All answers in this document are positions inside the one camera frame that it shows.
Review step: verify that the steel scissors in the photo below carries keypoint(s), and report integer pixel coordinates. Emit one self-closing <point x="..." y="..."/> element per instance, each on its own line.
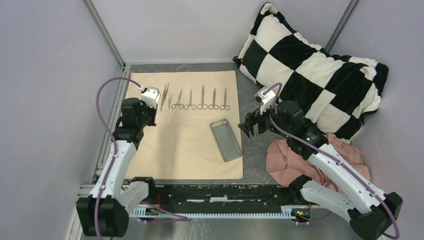
<point x="202" y="105"/>
<point x="225" y="106"/>
<point x="213" y="105"/>

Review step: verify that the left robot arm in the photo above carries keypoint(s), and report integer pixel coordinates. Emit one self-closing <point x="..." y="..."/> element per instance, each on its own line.
<point x="105" y="211"/>

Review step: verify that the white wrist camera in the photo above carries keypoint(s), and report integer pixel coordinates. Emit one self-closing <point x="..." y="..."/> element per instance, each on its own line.
<point x="150" y="96"/>
<point x="266" y="100"/>

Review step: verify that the long pointed steel tweezers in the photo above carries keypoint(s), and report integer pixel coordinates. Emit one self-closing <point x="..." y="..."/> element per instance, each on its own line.
<point x="164" y="95"/>

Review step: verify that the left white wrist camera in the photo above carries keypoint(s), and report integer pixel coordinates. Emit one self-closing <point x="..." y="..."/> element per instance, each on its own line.
<point x="150" y="96"/>

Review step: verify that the pink crumpled cloth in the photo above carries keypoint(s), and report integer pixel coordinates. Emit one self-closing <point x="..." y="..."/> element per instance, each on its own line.
<point x="285" y="166"/>

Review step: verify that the steel forceps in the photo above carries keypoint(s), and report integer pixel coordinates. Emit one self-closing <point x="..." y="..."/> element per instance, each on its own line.
<point x="190" y="105"/>
<point x="178" y="104"/>

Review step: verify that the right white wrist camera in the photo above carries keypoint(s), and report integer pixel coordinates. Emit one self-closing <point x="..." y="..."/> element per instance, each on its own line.
<point x="266" y="100"/>

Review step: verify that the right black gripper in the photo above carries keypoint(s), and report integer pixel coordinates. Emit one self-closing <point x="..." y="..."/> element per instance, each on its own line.
<point x="251" y="119"/>

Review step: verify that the beige cloth wrap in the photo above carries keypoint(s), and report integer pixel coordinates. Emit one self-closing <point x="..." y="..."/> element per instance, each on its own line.
<point x="181" y="146"/>

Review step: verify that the black white checkered pillow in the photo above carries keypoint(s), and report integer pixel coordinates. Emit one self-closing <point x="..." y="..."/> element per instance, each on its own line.
<point x="335" y="92"/>

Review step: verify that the small steel tweezers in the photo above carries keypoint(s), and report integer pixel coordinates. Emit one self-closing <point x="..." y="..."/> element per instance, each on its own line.
<point x="170" y="98"/>

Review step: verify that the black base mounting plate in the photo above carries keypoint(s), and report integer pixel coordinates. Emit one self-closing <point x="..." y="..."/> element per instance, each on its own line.
<point x="224" y="198"/>

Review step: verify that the metal instrument tray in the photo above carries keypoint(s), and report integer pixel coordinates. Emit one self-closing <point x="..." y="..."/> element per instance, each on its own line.
<point x="225" y="140"/>

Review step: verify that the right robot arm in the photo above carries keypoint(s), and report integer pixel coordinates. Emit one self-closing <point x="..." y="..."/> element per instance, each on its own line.
<point x="370" y="211"/>

